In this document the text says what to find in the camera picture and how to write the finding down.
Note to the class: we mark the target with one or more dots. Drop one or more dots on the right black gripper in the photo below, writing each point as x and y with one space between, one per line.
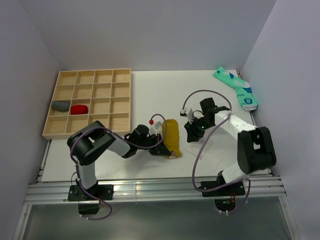
192 134

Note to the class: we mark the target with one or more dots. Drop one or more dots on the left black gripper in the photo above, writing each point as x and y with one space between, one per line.
161 150

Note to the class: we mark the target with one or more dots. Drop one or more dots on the yellow sock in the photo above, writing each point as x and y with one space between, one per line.
172 139

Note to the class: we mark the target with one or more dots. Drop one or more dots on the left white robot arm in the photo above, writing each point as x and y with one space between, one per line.
89 143

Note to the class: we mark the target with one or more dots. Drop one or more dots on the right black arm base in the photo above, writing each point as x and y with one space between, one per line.
228 193

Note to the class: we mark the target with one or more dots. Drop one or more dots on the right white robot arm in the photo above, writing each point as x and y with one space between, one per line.
255 149

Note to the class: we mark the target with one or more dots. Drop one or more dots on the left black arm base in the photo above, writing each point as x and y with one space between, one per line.
98 191

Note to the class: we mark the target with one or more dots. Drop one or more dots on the mint green patterned sock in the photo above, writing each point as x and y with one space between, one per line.
242 88

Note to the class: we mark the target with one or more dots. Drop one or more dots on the wooden compartment tray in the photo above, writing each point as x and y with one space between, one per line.
106 93

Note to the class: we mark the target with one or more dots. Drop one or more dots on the rolled red sock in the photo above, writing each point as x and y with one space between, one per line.
79 109

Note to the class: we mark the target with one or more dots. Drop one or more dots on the rolled grey sock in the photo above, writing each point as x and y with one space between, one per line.
61 106

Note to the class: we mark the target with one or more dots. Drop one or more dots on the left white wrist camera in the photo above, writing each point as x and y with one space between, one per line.
155 127

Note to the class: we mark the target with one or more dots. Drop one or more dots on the aluminium rail frame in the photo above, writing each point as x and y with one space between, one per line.
154 198

